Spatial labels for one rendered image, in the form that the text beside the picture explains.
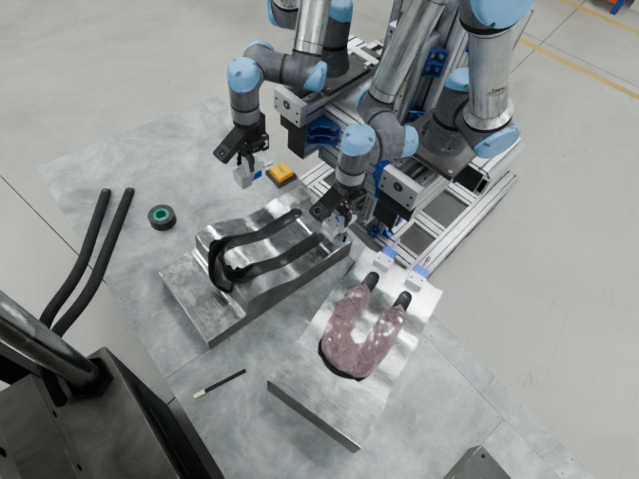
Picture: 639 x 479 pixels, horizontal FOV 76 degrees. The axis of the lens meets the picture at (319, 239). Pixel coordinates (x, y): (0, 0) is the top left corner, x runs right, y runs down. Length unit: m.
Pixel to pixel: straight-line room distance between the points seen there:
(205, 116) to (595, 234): 2.37
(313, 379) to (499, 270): 1.68
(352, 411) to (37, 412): 0.63
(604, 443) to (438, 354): 1.30
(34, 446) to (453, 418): 0.91
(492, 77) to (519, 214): 1.89
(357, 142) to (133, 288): 0.75
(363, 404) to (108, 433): 0.61
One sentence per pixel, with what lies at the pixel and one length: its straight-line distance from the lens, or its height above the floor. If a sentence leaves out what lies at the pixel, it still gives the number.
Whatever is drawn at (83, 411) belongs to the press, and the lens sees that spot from 1.21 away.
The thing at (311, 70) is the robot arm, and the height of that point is 1.28.
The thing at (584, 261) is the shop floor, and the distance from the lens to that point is 2.83.
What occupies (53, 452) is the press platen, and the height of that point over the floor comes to 1.04.
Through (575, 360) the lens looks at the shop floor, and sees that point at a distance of 2.47.
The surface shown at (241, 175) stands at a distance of 1.26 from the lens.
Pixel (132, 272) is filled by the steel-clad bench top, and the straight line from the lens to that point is 1.31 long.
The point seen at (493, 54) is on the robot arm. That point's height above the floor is 1.45.
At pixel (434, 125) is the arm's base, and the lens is 1.29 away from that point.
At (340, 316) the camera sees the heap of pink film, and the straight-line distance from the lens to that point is 1.07.
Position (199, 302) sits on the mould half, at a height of 0.86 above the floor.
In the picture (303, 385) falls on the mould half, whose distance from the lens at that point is 1.01.
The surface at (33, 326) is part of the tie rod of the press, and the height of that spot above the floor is 1.16.
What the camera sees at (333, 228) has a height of 0.92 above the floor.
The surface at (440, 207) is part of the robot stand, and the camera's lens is 2.31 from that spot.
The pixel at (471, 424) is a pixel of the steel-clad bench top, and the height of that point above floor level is 0.80.
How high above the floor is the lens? 1.89
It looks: 56 degrees down
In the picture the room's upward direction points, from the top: 10 degrees clockwise
